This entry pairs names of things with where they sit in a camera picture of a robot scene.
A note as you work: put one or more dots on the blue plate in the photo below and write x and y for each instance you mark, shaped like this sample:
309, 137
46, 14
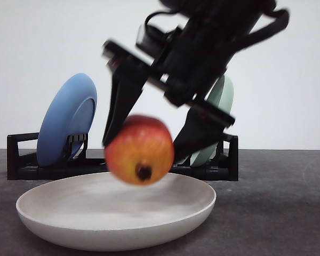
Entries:
71, 110

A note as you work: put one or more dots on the green plate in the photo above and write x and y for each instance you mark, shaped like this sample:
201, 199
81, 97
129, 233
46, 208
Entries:
221, 100

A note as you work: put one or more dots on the red yellow pomegranate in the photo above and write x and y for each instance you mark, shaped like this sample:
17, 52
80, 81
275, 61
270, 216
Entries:
139, 149

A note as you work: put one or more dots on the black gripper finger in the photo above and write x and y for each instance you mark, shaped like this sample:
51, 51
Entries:
126, 90
198, 133

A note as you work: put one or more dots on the white plate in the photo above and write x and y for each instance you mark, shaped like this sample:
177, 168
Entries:
96, 212

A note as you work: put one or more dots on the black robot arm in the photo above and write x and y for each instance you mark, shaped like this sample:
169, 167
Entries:
238, 18

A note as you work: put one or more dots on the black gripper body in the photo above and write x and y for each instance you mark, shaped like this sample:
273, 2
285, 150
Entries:
184, 69

